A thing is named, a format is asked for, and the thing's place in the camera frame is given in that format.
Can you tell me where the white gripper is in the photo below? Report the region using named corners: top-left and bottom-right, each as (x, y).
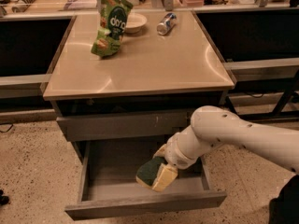
top-left (152, 133), bottom-right (199, 192)

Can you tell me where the green and yellow sponge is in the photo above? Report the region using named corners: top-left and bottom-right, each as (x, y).
top-left (135, 156), bottom-right (167, 189)

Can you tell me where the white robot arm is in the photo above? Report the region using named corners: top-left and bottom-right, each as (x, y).
top-left (153, 105), bottom-right (299, 191)

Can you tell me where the open middle drawer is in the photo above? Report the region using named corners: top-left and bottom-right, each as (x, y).
top-left (65, 135), bottom-right (226, 220)

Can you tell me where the grey drawer cabinet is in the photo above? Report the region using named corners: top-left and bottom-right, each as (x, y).
top-left (42, 10), bottom-right (236, 163)

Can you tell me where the top grey drawer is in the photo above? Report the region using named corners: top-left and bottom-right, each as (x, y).
top-left (57, 109), bottom-right (193, 142)

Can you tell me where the silver blue soda can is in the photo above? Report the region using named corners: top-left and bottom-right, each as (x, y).
top-left (157, 12), bottom-right (177, 35)

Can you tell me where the green snack bag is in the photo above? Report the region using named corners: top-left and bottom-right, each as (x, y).
top-left (91, 0), bottom-right (133, 58)

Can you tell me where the black object on floor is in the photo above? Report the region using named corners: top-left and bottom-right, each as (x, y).
top-left (0, 189), bottom-right (9, 205)

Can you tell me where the black table leg frame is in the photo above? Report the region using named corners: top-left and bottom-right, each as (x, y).
top-left (224, 75), bottom-right (299, 122)

